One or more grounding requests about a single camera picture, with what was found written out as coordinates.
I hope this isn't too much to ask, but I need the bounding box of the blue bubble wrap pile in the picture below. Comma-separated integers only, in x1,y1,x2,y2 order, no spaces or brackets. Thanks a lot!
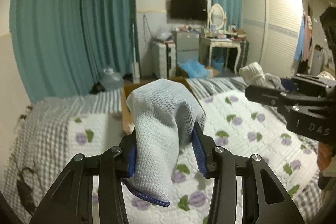
177,60,213,79

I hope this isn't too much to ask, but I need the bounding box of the white sock green band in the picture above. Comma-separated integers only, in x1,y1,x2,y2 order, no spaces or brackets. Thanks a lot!
264,73,285,90

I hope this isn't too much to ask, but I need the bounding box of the large teal curtain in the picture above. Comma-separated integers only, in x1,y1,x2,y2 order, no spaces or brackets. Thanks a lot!
10,0,136,102

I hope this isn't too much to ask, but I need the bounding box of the white hard suitcase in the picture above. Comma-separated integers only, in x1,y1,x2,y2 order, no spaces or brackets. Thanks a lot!
152,43,176,79

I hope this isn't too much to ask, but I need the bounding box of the white ribbed sock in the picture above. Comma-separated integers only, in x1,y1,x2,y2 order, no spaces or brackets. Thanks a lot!
239,62,266,86

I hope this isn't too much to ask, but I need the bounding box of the open cardboard box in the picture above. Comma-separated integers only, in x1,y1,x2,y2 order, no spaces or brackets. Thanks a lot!
122,79,205,140

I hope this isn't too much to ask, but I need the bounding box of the white oval vanity mirror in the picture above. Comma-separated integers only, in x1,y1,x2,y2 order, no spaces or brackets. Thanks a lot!
208,3,227,32

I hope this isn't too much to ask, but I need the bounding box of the black wall television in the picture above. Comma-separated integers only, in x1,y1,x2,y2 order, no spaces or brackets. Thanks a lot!
170,0,208,22

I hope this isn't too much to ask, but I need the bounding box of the clear water jug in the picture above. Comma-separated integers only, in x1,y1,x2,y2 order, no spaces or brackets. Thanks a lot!
100,68,124,92

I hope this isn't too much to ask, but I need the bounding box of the blue plastic basket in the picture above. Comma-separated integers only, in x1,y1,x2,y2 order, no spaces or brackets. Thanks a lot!
211,57,225,72

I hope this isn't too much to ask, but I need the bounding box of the white dressing table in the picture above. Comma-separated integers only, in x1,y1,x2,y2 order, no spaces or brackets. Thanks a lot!
198,36,244,75

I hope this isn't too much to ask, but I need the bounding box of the white louvered wardrobe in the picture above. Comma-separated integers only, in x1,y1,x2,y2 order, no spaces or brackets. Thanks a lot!
242,0,303,77

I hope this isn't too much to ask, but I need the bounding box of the grey mini fridge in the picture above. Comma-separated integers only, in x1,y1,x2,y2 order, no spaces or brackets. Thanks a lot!
173,31,199,63

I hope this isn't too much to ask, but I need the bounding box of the white stick vacuum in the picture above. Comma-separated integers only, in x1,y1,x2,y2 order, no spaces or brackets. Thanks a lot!
131,23,140,84

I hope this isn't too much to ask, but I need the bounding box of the white floral quilt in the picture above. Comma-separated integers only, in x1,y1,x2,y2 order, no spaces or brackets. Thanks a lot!
66,91,321,223

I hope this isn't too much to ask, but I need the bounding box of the black cable on bed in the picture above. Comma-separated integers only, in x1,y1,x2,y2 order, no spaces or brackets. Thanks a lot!
15,165,39,217

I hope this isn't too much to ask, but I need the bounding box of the light blue white sock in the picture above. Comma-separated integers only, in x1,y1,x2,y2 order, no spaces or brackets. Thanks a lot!
122,78,207,208

